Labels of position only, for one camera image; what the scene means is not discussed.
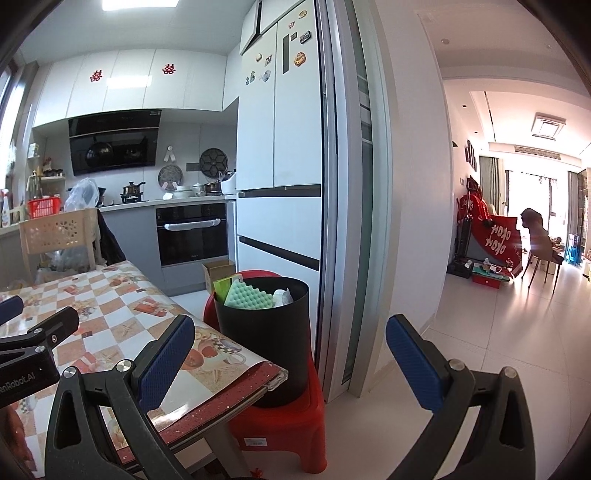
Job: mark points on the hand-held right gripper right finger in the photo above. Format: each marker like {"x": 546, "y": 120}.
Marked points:
{"x": 411, "y": 364}

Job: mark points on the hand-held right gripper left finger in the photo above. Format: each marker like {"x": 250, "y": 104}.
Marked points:
{"x": 168, "y": 355}

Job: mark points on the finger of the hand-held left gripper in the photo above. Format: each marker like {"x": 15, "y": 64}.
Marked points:
{"x": 57, "y": 325}
{"x": 10, "y": 310}

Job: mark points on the green paper box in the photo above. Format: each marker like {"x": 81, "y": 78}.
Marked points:
{"x": 224, "y": 288}

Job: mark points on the black round trash bin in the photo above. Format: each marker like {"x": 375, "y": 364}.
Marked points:
{"x": 268, "y": 350}

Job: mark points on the green wavy sponge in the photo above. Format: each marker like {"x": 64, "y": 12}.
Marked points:
{"x": 249, "y": 296}

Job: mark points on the white plastic bag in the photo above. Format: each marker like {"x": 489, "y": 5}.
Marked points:
{"x": 282, "y": 297}

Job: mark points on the clear plastic bag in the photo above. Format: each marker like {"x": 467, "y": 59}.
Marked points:
{"x": 64, "y": 263}

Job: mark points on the checkered floral tablecloth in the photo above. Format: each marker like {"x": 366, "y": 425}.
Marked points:
{"x": 120, "y": 295}

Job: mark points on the beige plastic chair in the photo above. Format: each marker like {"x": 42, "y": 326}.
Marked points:
{"x": 57, "y": 235}

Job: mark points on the cardboard box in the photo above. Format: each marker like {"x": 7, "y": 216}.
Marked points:
{"x": 217, "y": 272}

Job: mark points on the dark jacket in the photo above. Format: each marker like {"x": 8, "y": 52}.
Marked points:
{"x": 110, "y": 240}

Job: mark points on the white spray bottle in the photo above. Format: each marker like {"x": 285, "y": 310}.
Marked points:
{"x": 4, "y": 210}

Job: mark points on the red plastic basket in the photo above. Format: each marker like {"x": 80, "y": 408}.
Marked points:
{"x": 44, "y": 208}

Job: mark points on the red flat box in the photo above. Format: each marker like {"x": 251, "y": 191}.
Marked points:
{"x": 486, "y": 281}

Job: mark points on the black built-in oven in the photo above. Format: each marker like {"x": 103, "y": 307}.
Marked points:
{"x": 191, "y": 240}

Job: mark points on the translucent plastic bag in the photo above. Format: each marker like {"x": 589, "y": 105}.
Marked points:
{"x": 82, "y": 196}

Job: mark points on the red plastic stool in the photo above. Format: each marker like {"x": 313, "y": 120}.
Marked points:
{"x": 281, "y": 429}

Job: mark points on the red printed banner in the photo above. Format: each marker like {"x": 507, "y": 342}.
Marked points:
{"x": 498, "y": 240}

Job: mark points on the black cooking pot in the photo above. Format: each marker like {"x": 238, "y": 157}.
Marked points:
{"x": 132, "y": 191}

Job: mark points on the white pot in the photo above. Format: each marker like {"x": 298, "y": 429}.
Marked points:
{"x": 183, "y": 191}

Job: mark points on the steel pot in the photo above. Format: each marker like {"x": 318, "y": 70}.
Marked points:
{"x": 207, "y": 188}

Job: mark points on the round patterned plate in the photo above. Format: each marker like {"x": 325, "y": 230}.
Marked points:
{"x": 170, "y": 177}

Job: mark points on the brown dining chair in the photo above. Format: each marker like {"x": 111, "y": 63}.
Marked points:
{"x": 540, "y": 240}

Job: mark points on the white rice cooker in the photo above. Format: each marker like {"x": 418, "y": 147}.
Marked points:
{"x": 229, "y": 183}

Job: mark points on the black range hood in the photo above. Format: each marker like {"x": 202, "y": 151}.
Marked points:
{"x": 115, "y": 141}

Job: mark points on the blue plastic stool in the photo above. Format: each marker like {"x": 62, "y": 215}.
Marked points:
{"x": 573, "y": 254}

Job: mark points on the round dark compartment tray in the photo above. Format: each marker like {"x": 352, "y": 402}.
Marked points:
{"x": 214, "y": 162}

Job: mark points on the white refrigerator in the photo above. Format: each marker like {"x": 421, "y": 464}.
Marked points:
{"x": 277, "y": 138}

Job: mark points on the red paper decal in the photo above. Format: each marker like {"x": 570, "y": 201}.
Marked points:
{"x": 96, "y": 76}
{"x": 169, "y": 69}

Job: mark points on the ceiling vent panel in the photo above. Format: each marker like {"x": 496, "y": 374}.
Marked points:
{"x": 549, "y": 125}

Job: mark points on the orange fridge magnet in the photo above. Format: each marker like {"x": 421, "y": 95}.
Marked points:
{"x": 300, "y": 59}

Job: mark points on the grey sliding door frame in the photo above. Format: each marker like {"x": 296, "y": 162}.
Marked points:
{"x": 355, "y": 184}

